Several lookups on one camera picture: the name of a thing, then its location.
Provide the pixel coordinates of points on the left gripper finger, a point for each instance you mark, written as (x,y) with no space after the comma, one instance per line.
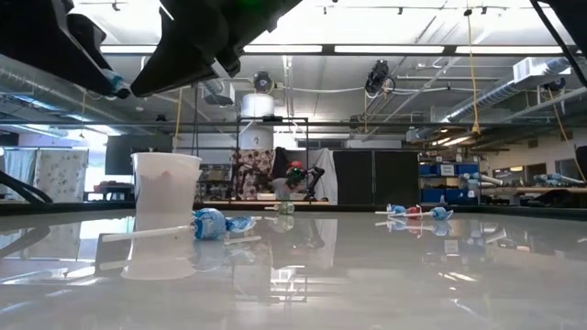
(183,59)
(46,41)

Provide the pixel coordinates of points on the dark red lollipop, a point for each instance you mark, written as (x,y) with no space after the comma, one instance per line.
(414,210)

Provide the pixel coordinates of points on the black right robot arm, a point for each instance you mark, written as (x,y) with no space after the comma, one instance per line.
(578,18)

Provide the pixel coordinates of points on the black background robot arm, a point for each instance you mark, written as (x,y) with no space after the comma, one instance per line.
(250,176)
(312,176)

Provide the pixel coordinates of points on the black ceiling reel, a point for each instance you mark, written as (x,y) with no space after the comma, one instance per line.
(262,81)

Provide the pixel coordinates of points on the white cylinder tank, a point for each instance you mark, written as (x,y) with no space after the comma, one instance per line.
(258,104)

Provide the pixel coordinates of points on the black monitor screen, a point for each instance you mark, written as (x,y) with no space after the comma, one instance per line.
(119,153)

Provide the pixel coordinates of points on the brown polka-dot cloth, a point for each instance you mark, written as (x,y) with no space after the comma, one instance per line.
(257,160)

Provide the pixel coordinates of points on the white plastic bucket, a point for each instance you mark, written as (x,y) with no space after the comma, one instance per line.
(165,183)

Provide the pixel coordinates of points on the white floral curtain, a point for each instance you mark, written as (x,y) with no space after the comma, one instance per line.
(59,174)

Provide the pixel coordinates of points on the black cloth drape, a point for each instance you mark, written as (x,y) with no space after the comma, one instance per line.
(280,160)

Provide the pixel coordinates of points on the black fan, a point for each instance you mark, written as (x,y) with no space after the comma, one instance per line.
(378,75)

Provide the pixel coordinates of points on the black curved bar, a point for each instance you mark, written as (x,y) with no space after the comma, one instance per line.
(23,188)

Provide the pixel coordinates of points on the person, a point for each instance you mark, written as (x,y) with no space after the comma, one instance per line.
(293,179)

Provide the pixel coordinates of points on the white cloth drape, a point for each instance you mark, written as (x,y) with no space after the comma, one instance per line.
(326,179)

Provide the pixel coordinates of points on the black partition panel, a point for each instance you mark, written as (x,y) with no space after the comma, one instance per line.
(376,178)

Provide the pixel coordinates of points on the blue storage bins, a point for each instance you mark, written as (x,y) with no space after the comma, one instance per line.
(447,183)

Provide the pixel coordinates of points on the ribbed silver duct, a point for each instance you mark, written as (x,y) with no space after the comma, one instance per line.
(215,91)

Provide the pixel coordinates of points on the black overhead frame bar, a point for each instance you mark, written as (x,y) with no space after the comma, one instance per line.
(367,49)

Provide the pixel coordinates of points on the silver air duct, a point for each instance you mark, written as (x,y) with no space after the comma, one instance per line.
(513,89)

